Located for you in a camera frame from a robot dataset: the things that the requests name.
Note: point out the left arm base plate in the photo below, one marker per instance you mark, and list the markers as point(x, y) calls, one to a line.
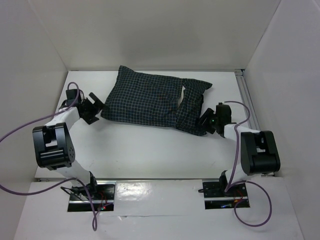
point(102, 199)

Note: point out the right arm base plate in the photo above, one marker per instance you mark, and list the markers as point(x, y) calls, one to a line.
point(215, 196)

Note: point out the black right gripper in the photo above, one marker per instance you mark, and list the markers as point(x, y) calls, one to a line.
point(206, 120)

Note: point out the aluminium frame rail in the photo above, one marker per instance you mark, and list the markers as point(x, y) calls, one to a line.
point(246, 98)

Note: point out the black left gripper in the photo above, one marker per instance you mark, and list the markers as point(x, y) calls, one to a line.
point(96, 107)

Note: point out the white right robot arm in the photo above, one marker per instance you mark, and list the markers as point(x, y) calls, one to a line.
point(256, 151)

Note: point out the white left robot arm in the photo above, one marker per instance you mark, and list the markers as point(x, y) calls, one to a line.
point(54, 149)

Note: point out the dark checked pillowcase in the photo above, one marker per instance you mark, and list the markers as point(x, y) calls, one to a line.
point(157, 101)

